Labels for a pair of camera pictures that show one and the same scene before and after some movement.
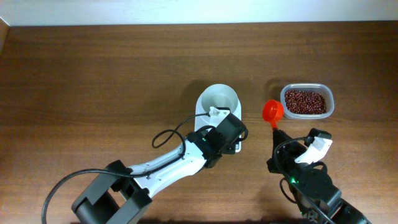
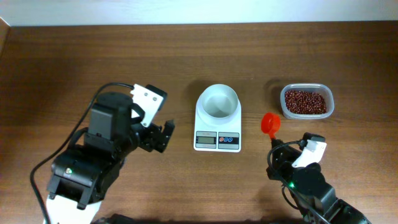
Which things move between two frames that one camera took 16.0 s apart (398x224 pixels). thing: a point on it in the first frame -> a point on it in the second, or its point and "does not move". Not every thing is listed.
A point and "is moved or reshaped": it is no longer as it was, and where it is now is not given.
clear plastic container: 305,101 does not move
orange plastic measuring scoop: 272,111 is moved or reshaped
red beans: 305,102 does not move
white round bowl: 219,96 does not move
